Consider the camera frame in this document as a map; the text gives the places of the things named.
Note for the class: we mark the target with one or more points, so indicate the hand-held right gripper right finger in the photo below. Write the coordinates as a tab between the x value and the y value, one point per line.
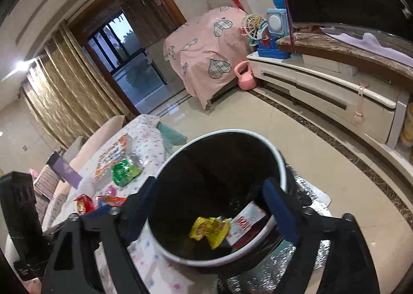
280	213

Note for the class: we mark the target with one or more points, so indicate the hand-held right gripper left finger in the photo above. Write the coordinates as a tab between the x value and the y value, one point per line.
142	207

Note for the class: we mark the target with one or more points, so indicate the pink snack wrapper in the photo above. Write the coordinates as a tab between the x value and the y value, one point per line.
111	190

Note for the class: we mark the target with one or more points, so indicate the black bin with white rim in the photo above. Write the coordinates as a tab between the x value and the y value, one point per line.
209	168

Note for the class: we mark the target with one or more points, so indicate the orange snack wrapper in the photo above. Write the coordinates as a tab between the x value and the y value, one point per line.
111	200

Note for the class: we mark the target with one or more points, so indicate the white and red carton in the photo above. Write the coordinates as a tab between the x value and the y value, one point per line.
245	223

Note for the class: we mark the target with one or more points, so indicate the crushed green can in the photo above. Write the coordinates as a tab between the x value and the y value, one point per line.
124	173

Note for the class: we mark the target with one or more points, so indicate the striped pillow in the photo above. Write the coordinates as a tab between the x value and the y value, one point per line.
45	184

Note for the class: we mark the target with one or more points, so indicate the red snack wrapper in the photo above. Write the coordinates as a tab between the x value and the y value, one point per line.
84	203

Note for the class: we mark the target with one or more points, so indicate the stack of colourful books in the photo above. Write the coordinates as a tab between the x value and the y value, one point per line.
108	155

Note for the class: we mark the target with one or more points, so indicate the purple box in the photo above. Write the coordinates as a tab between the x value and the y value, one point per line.
66	173

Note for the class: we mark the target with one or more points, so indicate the yellow snack wrapper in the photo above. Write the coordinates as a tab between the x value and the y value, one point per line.
206	229

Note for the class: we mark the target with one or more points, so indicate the silver foil mat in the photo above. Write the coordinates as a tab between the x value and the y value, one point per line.
251	281

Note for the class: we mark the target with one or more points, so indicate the teal cloth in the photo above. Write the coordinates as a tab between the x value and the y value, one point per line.
171	136

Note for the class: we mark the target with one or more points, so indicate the beige sofa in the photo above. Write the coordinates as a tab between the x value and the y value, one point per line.
106	129

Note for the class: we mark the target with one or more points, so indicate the cream television cabinet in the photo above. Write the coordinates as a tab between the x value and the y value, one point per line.
322	87

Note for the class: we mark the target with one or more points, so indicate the gold patterned curtain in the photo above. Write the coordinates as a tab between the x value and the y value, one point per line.
64	87

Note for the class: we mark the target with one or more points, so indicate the pink kettlebell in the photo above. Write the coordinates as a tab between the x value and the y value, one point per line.
246	81

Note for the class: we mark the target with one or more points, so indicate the sliding glass door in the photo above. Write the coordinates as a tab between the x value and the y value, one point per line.
129	65

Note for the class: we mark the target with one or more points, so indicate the pink heart-print cover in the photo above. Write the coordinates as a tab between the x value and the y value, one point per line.
200	55

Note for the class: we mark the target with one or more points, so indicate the toy ferris wheel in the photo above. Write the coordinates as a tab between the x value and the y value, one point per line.
255	29

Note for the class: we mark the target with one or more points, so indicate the blue toy machine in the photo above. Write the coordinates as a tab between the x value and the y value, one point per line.
276	23

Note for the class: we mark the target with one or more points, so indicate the white cloth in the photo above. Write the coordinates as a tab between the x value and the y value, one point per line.
371	42

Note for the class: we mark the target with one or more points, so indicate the blue spiky ball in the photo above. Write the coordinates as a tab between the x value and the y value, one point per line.
279	0

